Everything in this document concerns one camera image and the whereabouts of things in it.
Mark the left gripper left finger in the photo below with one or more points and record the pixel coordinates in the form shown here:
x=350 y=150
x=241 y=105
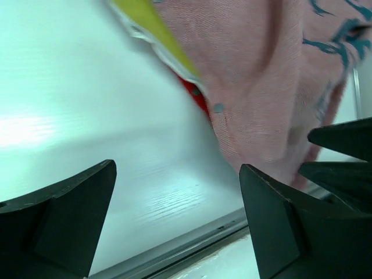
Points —
x=54 y=232

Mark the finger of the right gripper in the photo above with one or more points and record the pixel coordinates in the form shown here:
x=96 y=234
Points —
x=348 y=181
x=351 y=138

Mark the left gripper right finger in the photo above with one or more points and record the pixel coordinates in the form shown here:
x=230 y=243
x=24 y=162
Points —
x=295 y=235

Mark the pink red patterned pillowcase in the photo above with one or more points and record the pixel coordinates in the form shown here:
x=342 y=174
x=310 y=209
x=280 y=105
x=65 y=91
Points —
x=273 y=71

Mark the cream yellow pillow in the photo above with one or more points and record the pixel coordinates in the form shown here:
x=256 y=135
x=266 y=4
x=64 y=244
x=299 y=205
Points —
x=142 y=21

